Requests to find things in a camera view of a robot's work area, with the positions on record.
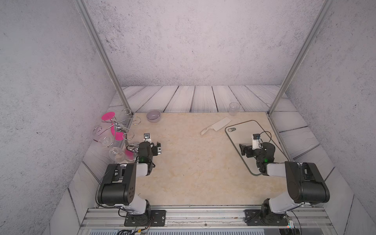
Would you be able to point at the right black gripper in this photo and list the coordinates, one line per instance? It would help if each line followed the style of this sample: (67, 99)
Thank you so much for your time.
(249, 149)

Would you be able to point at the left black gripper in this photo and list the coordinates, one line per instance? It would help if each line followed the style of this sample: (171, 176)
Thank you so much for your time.
(153, 149)

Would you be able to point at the beige cutting board green rim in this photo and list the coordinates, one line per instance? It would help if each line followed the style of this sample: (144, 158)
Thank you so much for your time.
(242, 133)

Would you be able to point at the white cleaver knife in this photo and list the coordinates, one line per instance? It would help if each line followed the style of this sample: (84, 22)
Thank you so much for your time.
(216, 126)

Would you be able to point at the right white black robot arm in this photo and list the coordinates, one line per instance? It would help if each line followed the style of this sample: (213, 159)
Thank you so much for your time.
(305, 185)

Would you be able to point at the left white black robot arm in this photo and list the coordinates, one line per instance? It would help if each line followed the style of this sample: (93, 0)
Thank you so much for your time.
(118, 186)

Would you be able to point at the metal glass holder stand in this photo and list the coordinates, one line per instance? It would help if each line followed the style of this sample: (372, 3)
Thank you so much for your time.
(113, 133)

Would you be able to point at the small purple bowl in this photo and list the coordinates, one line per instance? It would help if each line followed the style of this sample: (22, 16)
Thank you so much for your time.
(153, 116)

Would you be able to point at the clear plastic cup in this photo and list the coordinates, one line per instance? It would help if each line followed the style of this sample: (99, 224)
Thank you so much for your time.
(234, 108)

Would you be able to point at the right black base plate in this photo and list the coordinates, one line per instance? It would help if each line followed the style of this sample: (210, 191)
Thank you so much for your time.
(258, 218)

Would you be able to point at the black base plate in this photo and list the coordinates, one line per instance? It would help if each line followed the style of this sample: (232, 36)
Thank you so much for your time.
(258, 218)
(152, 218)

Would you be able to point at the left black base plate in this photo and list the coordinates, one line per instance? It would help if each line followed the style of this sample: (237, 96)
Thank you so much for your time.
(152, 218)

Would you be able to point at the aluminium front rail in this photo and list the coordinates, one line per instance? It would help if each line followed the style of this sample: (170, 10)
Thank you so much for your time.
(208, 220)

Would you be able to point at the right aluminium frame post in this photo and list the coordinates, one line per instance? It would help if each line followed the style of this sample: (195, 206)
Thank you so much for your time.
(314, 30)

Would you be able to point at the aluminium frame post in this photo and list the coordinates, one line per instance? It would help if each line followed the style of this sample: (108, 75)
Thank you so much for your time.
(101, 50)
(314, 30)

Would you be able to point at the left aluminium frame post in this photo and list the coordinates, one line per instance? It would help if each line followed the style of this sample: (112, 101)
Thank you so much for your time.
(101, 50)

